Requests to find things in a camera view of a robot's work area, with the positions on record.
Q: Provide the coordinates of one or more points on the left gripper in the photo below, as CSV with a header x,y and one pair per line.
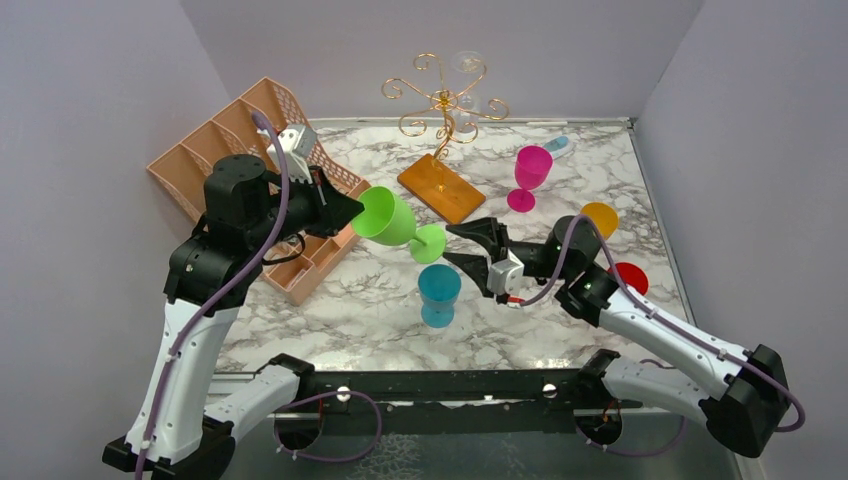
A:
x,y
328,200

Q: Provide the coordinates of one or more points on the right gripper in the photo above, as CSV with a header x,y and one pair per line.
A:
x,y
487,230

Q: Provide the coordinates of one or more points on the green wine glass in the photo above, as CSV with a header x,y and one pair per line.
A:
x,y
388,220

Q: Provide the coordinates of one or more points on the blue wine glass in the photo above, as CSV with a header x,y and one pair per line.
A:
x,y
439,286

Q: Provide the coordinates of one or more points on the clear wine glass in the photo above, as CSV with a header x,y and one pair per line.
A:
x,y
469,65

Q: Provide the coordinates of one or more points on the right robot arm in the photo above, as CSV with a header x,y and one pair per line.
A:
x,y
739,395

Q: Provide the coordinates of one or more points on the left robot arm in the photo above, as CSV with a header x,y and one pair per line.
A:
x,y
173,436

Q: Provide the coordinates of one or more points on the gold wine glass rack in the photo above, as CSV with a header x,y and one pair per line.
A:
x,y
429,179

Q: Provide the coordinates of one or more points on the magenta wine glass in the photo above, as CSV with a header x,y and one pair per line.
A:
x,y
533,164

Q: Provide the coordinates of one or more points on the yellow wine glass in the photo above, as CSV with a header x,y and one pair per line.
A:
x,y
604,217

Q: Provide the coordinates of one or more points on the red wine glass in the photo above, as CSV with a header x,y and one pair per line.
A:
x,y
632,275

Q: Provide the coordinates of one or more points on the pink plastic desk organizer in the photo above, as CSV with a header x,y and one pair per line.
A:
x,y
206,261

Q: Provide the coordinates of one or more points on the small blue white package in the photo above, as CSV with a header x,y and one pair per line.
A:
x,y
559,146

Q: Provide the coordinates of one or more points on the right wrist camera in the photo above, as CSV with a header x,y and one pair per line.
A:
x,y
503,279

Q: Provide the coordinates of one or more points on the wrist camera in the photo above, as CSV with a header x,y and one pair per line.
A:
x,y
503,279
292,148

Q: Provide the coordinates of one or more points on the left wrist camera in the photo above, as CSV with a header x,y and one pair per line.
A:
x,y
292,148

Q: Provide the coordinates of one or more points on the black mounting rail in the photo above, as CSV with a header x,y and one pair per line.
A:
x,y
447,402

